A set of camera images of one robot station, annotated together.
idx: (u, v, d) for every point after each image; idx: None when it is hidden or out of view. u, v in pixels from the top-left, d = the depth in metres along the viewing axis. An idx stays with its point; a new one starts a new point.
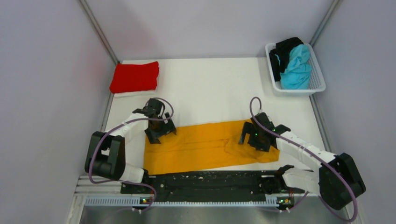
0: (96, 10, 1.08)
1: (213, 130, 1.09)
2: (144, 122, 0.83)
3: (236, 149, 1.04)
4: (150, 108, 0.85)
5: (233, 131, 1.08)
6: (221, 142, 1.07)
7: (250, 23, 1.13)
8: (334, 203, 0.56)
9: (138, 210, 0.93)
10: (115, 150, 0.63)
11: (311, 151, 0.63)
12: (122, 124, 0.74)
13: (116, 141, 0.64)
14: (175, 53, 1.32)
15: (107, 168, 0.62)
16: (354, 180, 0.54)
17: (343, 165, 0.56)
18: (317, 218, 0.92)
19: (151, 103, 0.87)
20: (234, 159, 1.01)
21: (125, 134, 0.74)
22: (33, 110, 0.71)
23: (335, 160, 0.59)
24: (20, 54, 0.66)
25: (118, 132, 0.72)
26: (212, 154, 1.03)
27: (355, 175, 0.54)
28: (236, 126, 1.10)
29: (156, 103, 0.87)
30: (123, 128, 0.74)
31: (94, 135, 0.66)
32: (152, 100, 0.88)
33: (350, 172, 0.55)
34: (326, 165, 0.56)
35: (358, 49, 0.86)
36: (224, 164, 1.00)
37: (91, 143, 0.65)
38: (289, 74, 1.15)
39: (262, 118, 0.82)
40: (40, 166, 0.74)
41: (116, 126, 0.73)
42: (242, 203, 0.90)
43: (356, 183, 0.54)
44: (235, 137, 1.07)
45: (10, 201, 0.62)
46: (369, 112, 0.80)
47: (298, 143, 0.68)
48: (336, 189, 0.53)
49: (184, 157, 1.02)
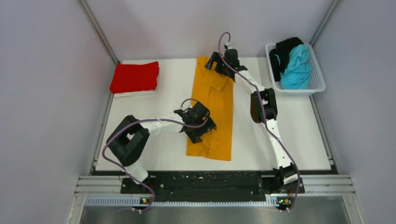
0: (96, 11, 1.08)
1: (202, 91, 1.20)
2: (178, 125, 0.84)
3: (222, 82, 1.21)
4: (192, 113, 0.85)
5: (209, 80, 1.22)
6: (213, 93, 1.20)
7: (250, 24, 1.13)
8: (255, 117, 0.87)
9: (138, 210, 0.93)
10: (135, 141, 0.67)
11: (254, 84, 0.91)
12: (156, 120, 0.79)
13: (141, 134, 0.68)
14: (175, 53, 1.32)
15: (121, 152, 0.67)
16: (271, 106, 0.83)
17: (268, 96, 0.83)
18: (316, 217, 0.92)
19: (196, 108, 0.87)
20: (228, 86, 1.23)
21: (154, 129, 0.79)
22: (32, 111, 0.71)
23: (265, 93, 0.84)
24: (19, 56, 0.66)
25: (148, 125, 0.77)
26: (222, 101, 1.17)
27: (272, 103, 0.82)
28: (201, 69, 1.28)
29: (201, 109, 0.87)
30: (154, 123, 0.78)
31: (127, 118, 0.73)
32: (198, 105, 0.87)
33: (271, 102, 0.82)
34: (256, 93, 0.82)
35: (357, 49, 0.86)
36: (232, 95, 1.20)
37: (122, 123, 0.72)
38: (289, 74, 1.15)
39: (233, 55, 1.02)
40: (39, 168, 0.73)
41: (151, 118, 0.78)
42: (243, 203, 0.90)
43: (271, 108, 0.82)
44: (210, 78, 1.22)
45: (10, 202, 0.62)
46: (368, 112, 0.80)
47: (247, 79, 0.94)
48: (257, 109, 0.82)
49: (224, 127, 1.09)
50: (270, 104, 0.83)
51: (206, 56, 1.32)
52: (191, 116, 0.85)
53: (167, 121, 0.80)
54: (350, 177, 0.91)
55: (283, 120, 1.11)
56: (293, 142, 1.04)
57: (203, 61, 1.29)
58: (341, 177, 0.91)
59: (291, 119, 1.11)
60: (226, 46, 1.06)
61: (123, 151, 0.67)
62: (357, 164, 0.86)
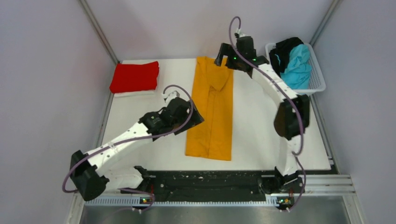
0: (96, 11, 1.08)
1: (202, 91, 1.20)
2: (145, 140, 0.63)
3: (222, 82, 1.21)
4: (166, 114, 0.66)
5: (209, 80, 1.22)
6: (213, 93, 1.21)
7: (249, 24, 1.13)
8: (280, 131, 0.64)
9: (138, 210, 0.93)
10: (84, 183, 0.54)
11: (279, 87, 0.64)
12: (107, 147, 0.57)
13: (88, 174, 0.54)
14: (175, 53, 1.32)
15: (81, 192, 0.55)
16: (304, 116, 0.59)
17: (300, 104, 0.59)
18: (317, 217, 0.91)
19: (170, 107, 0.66)
20: (228, 86, 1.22)
21: (107, 162, 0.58)
22: (32, 111, 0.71)
23: (296, 99, 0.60)
24: (21, 57, 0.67)
25: (98, 158, 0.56)
26: (222, 101, 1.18)
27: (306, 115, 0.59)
28: (200, 69, 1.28)
29: (176, 108, 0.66)
30: (106, 153, 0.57)
31: (75, 154, 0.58)
32: (172, 102, 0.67)
33: (303, 112, 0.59)
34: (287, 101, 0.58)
35: (357, 49, 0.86)
36: (232, 95, 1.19)
37: (72, 162, 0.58)
38: (289, 73, 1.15)
39: (248, 45, 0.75)
40: (40, 168, 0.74)
41: (100, 148, 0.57)
42: (243, 203, 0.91)
43: (304, 117, 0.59)
44: (210, 78, 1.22)
45: (10, 202, 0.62)
46: (368, 112, 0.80)
47: (271, 77, 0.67)
48: (287, 121, 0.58)
49: (225, 127, 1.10)
50: (303, 114, 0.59)
51: (205, 56, 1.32)
52: (165, 120, 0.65)
53: (122, 143, 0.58)
54: (350, 177, 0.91)
55: None
56: None
57: (203, 61, 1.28)
58: (341, 177, 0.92)
59: None
60: (237, 33, 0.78)
61: (82, 191, 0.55)
62: (357, 164, 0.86)
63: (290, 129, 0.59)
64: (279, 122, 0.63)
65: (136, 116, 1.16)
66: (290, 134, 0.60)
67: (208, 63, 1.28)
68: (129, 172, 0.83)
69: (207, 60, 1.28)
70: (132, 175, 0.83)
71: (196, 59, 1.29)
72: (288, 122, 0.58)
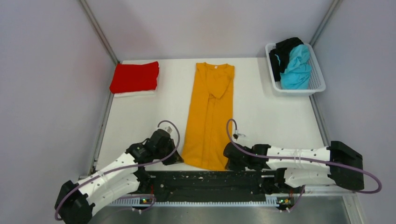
0: (95, 11, 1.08)
1: (201, 98, 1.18)
2: (132, 169, 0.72)
3: (222, 89, 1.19)
4: (150, 144, 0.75)
5: (208, 87, 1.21)
6: (212, 101, 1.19)
7: (249, 24, 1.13)
8: (354, 186, 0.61)
9: (138, 210, 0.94)
10: (73, 212, 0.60)
11: (307, 158, 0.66)
12: (98, 176, 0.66)
13: (79, 203, 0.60)
14: (175, 53, 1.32)
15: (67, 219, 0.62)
16: (352, 157, 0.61)
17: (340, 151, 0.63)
18: (317, 218, 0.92)
19: (154, 137, 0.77)
20: (228, 94, 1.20)
21: (98, 189, 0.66)
22: (33, 109, 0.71)
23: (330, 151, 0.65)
24: (20, 55, 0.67)
25: (90, 186, 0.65)
26: (222, 108, 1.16)
27: (351, 153, 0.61)
28: (199, 76, 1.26)
29: (158, 138, 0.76)
30: (96, 181, 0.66)
31: (66, 184, 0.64)
32: (155, 134, 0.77)
33: (347, 153, 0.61)
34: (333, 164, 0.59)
35: (357, 48, 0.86)
36: (232, 101, 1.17)
37: (61, 191, 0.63)
38: (289, 74, 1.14)
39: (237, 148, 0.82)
40: (40, 166, 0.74)
41: (90, 178, 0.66)
42: (242, 203, 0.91)
43: (355, 158, 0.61)
44: (210, 84, 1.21)
45: (10, 201, 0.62)
46: (369, 111, 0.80)
47: (290, 156, 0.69)
48: (352, 177, 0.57)
49: (222, 135, 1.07)
50: (351, 156, 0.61)
51: (204, 61, 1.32)
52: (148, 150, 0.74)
53: (111, 171, 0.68)
54: None
55: (284, 121, 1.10)
56: (293, 142, 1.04)
57: (203, 67, 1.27)
58: None
59: (291, 119, 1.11)
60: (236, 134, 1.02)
61: (70, 220, 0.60)
62: None
63: (360, 178, 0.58)
64: (345, 183, 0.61)
65: (136, 117, 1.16)
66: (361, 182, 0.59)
67: (208, 70, 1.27)
68: (122, 181, 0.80)
69: (207, 67, 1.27)
70: (126, 183, 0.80)
71: (196, 65, 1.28)
72: (355, 174, 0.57)
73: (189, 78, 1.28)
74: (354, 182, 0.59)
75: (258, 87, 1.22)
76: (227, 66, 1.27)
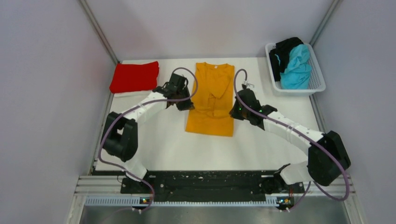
0: (96, 11, 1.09)
1: (201, 99, 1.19)
2: (162, 103, 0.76)
3: (222, 90, 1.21)
4: (171, 85, 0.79)
5: (209, 87, 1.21)
6: (212, 101, 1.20)
7: (249, 24, 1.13)
8: (321, 181, 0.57)
9: (138, 210, 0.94)
10: (127, 134, 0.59)
11: (299, 130, 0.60)
12: (137, 106, 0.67)
13: (129, 125, 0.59)
14: (175, 53, 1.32)
15: (118, 149, 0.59)
16: (339, 156, 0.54)
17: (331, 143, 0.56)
18: (316, 217, 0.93)
19: (173, 80, 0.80)
20: (228, 93, 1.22)
21: (140, 117, 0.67)
22: (33, 111, 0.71)
23: (323, 138, 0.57)
24: (20, 57, 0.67)
25: (134, 114, 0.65)
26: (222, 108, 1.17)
27: (342, 152, 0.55)
28: (198, 76, 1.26)
29: (177, 79, 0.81)
30: (138, 110, 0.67)
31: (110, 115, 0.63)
32: (173, 76, 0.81)
33: (337, 150, 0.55)
34: (315, 144, 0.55)
35: (357, 48, 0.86)
36: (232, 101, 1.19)
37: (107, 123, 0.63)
38: (289, 73, 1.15)
39: (250, 98, 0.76)
40: (40, 167, 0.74)
41: (131, 108, 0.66)
42: (243, 203, 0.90)
43: (342, 159, 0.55)
44: (210, 85, 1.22)
45: (10, 202, 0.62)
46: (368, 111, 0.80)
47: (286, 123, 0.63)
48: (325, 166, 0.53)
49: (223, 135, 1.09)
50: (338, 154, 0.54)
51: (204, 62, 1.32)
52: (171, 90, 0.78)
53: (150, 103, 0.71)
54: (350, 177, 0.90)
55: None
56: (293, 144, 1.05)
57: (203, 67, 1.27)
58: (340, 177, 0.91)
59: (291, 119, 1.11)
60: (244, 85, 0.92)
61: (122, 146, 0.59)
62: (356, 164, 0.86)
63: (331, 175, 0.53)
64: (315, 171, 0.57)
65: None
66: (328, 180, 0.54)
67: (208, 70, 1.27)
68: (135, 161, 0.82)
69: (206, 67, 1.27)
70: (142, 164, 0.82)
71: (196, 65, 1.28)
72: (326, 169, 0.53)
73: (189, 78, 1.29)
74: (322, 175, 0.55)
75: (258, 88, 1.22)
76: (226, 66, 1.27)
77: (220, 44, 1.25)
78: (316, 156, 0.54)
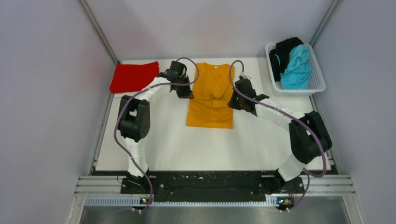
0: (96, 12, 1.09)
1: (201, 98, 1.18)
2: (166, 87, 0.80)
3: (222, 89, 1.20)
4: (172, 71, 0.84)
5: (208, 86, 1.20)
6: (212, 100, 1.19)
7: (250, 24, 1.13)
8: (302, 159, 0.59)
9: (138, 210, 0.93)
10: (141, 113, 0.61)
11: (285, 111, 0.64)
12: (146, 89, 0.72)
13: (143, 105, 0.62)
14: (175, 53, 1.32)
15: (132, 127, 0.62)
16: (320, 134, 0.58)
17: (313, 122, 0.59)
18: (316, 218, 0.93)
19: (173, 66, 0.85)
20: (227, 92, 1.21)
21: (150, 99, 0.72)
22: (33, 112, 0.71)
23: (305, 118, 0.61)
24: (19, 57, 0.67)
25: (144, 96, 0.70)
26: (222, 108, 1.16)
27: (322, 131, 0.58)
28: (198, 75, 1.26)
29: (177, 65, 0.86)
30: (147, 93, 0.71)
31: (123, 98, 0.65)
32: (173, 62, 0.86)
33: (318, 129, 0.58)
34: (296, 121, 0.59)
35: (357, 49, 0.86)
36: None
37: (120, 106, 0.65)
38: (289, 74, 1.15)
39: (246, 86, 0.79)
40: (40, 168, 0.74)
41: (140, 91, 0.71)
42: (243, 203, 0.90)
43: (323, 138, 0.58)
44: (210, 85, 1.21)
45: (10, 203, 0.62)
46: (368, 112, 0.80)
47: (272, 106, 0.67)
48: (303, 141, 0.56)
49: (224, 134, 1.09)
50: (319, 133, 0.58)
51: (204, 62, 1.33)
52: (173, 74, 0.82)
53: (157, 86, 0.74)
54: (350, 177, 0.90)
55: None
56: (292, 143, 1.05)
57: (203, 67, 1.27)
58: (341, 177, 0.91)
59: None
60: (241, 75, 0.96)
61: (137, 124, 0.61)
62: (357, 164, 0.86)
63: (310, 152, 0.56)
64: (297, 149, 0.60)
65: None
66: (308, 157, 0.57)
67: (208, 70, 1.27)
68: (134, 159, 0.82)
69: (206, 67, 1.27)
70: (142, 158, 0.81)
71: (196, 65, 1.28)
72: (306, 145, 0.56)
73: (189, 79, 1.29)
74: (302, 151, 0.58)
75: (258, 88, 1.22)
76: (226, 66, 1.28)
77: (220, 44, 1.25)
78: (296, 131, 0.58)
